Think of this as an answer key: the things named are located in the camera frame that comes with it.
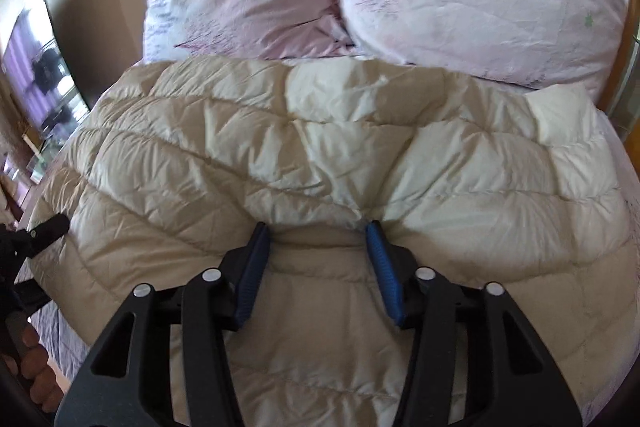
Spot pink floral bed sheet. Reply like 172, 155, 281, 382
15, 257, 95, 390

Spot person's left hand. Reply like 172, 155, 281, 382
0, 326, 65, 414

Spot wall mirror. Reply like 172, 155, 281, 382
0, 0, 94, 134

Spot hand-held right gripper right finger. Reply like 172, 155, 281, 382
364, 220, 584, 427

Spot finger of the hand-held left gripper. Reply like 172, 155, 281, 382
27, 213, 72, 254

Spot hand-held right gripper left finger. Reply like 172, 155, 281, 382
55, 221, 274, 427

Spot beige quilted down jacket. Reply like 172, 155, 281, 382
25, 57, 640, 427

